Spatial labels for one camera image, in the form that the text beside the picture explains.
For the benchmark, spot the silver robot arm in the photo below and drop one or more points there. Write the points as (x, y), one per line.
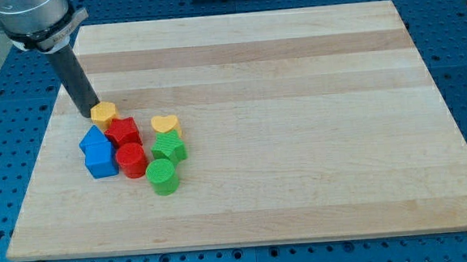
(41, 25)

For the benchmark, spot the blue triangle block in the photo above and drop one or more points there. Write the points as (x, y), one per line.
(93, 136)

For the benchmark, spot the wooden board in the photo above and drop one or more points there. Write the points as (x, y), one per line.
(302, 125)

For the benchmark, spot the green cylinder block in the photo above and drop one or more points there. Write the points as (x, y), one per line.
(162, 175)

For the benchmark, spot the green star block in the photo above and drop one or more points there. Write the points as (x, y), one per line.
(169, 146)

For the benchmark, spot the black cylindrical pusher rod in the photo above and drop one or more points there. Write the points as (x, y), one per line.
(74, 80)

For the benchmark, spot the red cylinder block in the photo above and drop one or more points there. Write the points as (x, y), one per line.
(132, 160)

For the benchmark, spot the yellow heart block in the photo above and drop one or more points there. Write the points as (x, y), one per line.
(168, 123)

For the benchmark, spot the blue cube block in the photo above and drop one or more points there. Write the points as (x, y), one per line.
(100, 160)

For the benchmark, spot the yellow hexagon block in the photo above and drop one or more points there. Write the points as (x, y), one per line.
(103, 114)

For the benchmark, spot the red star block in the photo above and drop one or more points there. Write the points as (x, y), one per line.
(122, 132)

